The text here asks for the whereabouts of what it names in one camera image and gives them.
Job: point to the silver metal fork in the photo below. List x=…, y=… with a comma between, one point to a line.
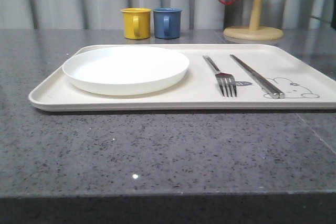
x=225, y=81

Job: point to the yellow enamel mug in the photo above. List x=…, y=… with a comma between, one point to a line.
x=137, y=23

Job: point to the beige rabbit print tray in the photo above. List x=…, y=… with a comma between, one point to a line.
x=304, y=86

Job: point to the wooden mug tree stand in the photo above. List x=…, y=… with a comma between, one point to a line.
x=254, y=31

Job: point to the white round plate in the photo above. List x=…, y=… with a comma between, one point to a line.
x=126, y=70

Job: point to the blue enamel mug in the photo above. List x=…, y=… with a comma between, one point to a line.
x=167, y=23

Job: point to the silver metal chopstick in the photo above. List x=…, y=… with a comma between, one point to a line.
x=252, y=75
x=262, y=78

